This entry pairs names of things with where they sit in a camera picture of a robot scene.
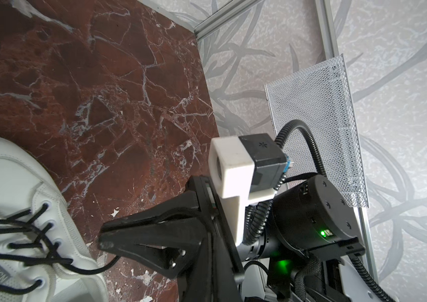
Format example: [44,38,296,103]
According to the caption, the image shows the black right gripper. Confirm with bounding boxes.
[98,176,245,301]

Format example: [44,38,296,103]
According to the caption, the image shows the white sneaker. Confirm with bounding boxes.
[0,138,108,301]

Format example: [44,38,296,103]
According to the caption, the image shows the black shoelace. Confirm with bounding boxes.
[0,201,118,301]

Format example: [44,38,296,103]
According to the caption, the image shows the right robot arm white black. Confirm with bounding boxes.
[98,120,392,301]

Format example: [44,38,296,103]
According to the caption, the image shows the white wire mesh basket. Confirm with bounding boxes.
[264,60,352,207]

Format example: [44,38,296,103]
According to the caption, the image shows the aluminium frame crossbar back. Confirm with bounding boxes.
[194,0,261,41]

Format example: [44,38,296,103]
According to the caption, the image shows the aluminium frame post back right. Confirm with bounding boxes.
[315,1,379,282]

